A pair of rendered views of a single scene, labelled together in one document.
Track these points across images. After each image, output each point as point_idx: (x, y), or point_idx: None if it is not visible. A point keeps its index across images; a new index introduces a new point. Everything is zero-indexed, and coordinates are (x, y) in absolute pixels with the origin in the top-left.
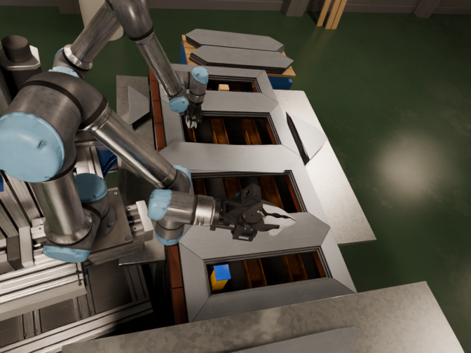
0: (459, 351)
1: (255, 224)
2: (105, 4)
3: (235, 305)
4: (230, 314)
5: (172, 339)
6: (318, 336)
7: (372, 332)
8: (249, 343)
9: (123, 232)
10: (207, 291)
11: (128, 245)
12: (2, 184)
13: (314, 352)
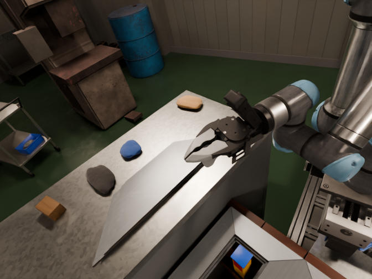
0: None
1: (217, 121)
2: None
3: (210, 244)
4: (209, 234)
5: (227, 159)
6: (130, 225)
7: (78, 272)
8: (180, 189)
9: (334, 187)
10: (239, 237)
11: (326, 207)
12: None
13: (132, 211)
